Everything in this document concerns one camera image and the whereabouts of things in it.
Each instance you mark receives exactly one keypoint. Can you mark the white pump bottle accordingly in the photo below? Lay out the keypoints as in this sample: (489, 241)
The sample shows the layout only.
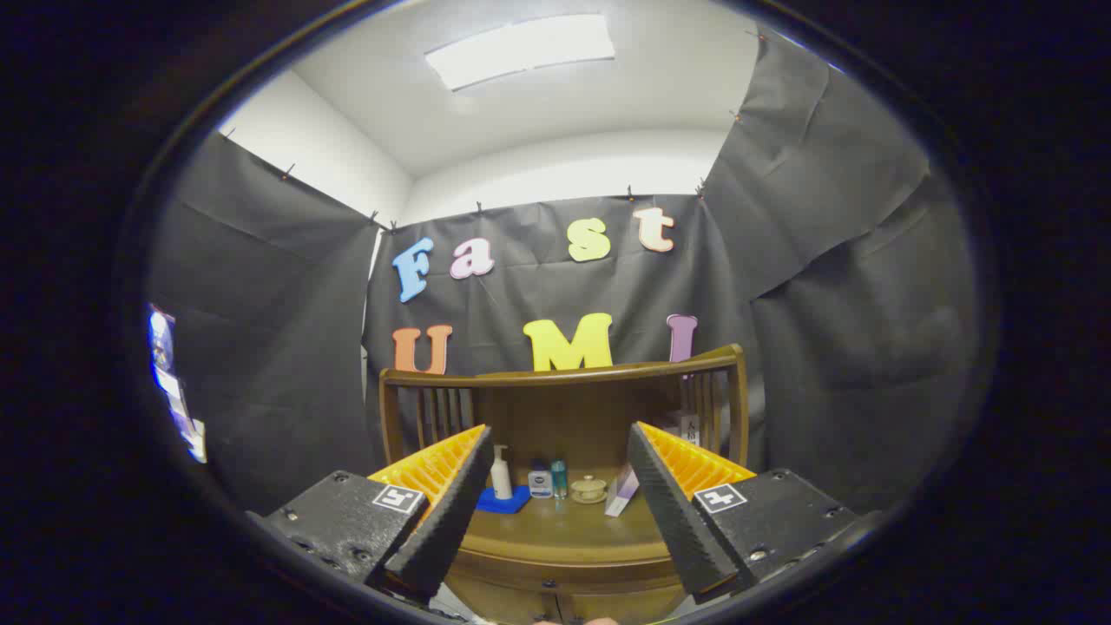
(502, 477)

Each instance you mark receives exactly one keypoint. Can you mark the wooden countertop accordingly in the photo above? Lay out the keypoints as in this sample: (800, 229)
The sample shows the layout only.
(564, 529)

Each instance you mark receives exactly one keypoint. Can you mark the ceiling light panel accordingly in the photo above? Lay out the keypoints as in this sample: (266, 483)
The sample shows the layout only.
(521, 48)

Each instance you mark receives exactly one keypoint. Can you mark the white bottle with blue cap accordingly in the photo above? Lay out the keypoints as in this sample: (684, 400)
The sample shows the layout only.
(540, 484)

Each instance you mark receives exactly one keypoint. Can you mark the clear blue bottle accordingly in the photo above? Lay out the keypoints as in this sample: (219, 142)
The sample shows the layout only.
(560, 479)

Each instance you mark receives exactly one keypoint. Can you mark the wooden cabinet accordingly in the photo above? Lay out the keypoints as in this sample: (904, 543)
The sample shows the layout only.
(573, 408)

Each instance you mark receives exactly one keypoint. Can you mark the blue folded cloth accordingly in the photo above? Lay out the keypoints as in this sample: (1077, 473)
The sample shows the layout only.
(503, 503)

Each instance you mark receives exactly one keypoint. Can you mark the cream lidded tea cup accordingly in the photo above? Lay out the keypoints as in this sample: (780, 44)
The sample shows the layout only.
(588, 490)

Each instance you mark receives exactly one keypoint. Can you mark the purple book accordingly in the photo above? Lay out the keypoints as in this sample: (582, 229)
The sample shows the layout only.
(621, 496)

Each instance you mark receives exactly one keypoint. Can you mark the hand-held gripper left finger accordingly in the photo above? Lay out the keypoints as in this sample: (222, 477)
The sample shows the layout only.
(451, 521)

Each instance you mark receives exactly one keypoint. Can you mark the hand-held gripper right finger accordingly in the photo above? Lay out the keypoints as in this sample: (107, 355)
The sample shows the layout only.
(677, 521)

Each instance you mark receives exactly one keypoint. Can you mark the white book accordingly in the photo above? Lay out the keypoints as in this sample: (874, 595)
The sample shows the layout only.
(690, 429)

